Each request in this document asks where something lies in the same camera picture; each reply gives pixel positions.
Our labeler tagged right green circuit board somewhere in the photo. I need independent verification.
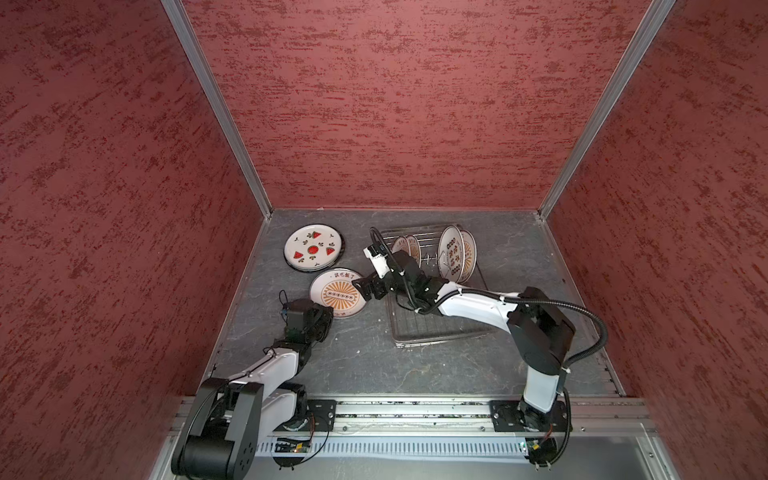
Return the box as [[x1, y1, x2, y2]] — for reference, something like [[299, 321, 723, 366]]
[[525, 437, 561, 469]]

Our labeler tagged strawberry pattern white plate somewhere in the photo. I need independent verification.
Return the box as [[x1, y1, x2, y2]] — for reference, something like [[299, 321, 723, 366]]
[[283, 223, 344, 271]]

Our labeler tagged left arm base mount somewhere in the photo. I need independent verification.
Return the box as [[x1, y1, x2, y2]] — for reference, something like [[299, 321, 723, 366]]
[[278, 383, 338, 433]]

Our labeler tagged red rimmed white plate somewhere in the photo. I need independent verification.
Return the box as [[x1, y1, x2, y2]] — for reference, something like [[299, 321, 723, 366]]
[[437, 225, 465, 283]]

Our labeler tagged aluminium left corner post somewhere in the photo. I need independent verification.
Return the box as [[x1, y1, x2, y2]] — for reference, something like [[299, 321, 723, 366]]
[[161, 0, 274, 220]]

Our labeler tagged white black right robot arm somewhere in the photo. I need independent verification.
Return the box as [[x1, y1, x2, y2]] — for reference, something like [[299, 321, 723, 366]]
[[352, 251, 575, 418]]

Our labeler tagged green circuit board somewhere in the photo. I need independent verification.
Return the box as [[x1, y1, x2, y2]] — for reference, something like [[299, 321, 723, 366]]
[[525, 437, 561, 469], [272, 437, 313, 470]]

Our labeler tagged red patterned white plate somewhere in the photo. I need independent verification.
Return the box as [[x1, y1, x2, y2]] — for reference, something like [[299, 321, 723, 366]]
[[406, 235, 422, 266]]

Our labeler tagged aluminium corner post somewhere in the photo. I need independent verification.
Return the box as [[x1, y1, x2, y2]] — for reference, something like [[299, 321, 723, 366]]
[[161, 0, 274, 220], [538, 0, 676, 222]]

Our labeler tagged orange sunburst white plate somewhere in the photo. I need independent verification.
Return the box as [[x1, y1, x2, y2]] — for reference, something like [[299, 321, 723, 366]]
[[391, 236, 410, 254]]

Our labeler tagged left green circuit board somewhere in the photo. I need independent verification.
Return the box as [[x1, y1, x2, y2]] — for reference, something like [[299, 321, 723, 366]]
[[272, 437, 313, 470]]

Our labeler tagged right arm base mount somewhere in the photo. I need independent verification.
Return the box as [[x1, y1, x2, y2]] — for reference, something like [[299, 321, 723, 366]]
[[489, 400, 569, 434]]

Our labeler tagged aluminium right corner post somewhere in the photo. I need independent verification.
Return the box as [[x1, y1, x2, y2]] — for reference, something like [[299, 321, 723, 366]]
[[538, 0, 676, 222]]

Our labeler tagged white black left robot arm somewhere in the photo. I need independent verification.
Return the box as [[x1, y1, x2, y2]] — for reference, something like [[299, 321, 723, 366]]
[[170, 298, 334, 479]]

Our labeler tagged chrome wire dish rack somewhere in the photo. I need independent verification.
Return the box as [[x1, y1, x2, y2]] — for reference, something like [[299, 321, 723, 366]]
[[381, 223, 494, 348]]

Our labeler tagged aluminium front rail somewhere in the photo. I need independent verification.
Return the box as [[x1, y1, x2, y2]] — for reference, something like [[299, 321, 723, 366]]
[[170, 394, 655, 463]]

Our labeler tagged black corrugated right cable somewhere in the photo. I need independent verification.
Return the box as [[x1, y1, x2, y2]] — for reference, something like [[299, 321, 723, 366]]
[[368, 226, 610, 466]]

